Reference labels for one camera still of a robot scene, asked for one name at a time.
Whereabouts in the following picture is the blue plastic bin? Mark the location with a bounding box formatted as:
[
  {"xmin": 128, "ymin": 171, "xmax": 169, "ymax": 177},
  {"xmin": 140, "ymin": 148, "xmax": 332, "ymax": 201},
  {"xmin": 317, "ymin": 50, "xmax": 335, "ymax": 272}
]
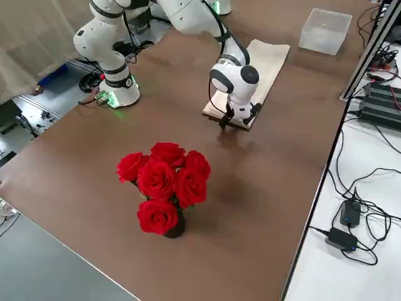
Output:
[{"xmin": 36, "ymin": 62, "xmax": 69, "ymax": 86}]

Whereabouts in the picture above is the coiled black cable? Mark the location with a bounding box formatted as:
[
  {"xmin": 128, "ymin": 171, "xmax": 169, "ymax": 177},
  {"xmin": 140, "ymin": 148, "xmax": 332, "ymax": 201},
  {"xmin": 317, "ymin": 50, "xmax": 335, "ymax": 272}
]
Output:
[{"xmin": 78, "ymin": 72, "xmax": 104, "ymax": 94}]

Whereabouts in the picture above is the cream-colored tablecloth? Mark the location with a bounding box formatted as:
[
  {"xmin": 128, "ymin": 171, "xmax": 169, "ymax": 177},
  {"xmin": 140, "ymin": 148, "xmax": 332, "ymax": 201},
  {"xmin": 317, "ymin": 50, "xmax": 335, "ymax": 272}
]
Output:
[{"xmin": 202, "ymin": 38, "xmax": 291, "ymax": 132}]

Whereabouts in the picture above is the black and red cable bundle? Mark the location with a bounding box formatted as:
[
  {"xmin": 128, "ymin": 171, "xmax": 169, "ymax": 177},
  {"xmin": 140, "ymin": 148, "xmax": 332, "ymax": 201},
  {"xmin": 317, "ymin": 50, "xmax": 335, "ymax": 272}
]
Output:
[{"xmin": 370, "ymin": 43, "xmax": 399, "ymax": 72}]

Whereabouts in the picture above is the clear plastic box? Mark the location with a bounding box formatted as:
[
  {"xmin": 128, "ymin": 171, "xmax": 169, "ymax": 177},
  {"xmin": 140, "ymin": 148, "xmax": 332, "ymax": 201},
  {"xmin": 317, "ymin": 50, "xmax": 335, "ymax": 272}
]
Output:
[{"xmin": 298, "ymin": 8, "xmax": 353, "ymax": 56}]

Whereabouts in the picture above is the black power adapter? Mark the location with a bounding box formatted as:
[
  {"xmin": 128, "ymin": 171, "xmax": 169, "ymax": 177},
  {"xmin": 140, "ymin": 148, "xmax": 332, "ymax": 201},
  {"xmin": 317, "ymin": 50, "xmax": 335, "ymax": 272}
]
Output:
[
  {"xmin": 339, "ymin": 199, "xmax": 363, "ymax": 229},
  {"xmin": 325, "ymin": 227, "xmax": 359, "ymax": 253}
]

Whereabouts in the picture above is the black ribbed power supply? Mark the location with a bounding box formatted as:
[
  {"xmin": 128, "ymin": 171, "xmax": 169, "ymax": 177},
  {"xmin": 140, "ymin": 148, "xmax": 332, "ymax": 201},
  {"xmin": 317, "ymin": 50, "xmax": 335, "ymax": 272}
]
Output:
[{"xmin": 357, "ymin": 82, "xmax": 401, "ymax": 130}]

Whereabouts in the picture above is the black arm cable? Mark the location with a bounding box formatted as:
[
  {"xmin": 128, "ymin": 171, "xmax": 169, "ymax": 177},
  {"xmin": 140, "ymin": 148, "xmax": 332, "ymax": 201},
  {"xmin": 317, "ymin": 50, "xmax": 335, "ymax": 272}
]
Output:
[{"xmin": 200, "ymin": 0, "xmax": 234, "ymax": 63}]

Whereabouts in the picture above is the black vase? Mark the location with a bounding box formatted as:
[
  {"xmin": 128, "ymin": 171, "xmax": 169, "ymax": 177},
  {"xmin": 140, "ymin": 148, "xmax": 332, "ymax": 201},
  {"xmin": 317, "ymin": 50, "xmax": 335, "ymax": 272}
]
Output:
[{"xmin": 162, "ymin": 208, "xmax": 186, "ymax": 239}]

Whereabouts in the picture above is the red rose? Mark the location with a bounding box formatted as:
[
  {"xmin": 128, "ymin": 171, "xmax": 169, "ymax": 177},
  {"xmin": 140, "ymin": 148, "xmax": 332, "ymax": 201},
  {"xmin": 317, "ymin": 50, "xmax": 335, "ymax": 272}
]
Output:
[
  {"xmin": 137, "ymin": 199, "xmax": 179, "ymax": 236},
  {"xmin": 174, "ymin": 167, "xmax": 208, "ymax": 209},
  {"xmin": 115, "ymin": 152, "xmax": 150, "ymax": 183},
  {"xmin": 137, "ymin": 159, "xmax": 176, "ymax": 201},
  {"xmin": 150, "ymin": 142, "xmax": 187, "ymax": 167},
  {"xmin": 184, "ymin": 149, "xmax": 212, "ymax": 179}
]

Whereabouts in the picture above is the beige curtain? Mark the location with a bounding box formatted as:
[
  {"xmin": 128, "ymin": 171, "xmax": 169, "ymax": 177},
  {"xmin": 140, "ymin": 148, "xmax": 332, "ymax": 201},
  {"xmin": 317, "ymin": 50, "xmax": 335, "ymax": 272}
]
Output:
[{"xmin": 0, "ymin": 0, "xmax": 95, "ymax": 104}]

